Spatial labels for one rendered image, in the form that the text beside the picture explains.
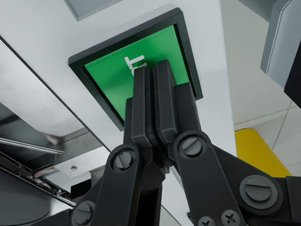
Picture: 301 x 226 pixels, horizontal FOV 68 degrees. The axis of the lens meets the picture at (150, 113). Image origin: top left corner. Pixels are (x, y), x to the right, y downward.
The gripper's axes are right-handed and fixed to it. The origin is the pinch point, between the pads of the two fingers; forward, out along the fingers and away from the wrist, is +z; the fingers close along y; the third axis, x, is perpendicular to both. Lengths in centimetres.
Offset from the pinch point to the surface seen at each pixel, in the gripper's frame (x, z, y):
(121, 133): -3.7, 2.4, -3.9
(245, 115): -150, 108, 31
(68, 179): -26.0, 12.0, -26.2
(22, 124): -9.9, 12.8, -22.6
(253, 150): -166, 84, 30
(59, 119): -6.9, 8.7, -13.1
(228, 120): -7.0, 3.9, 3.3
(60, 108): -5.6, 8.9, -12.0
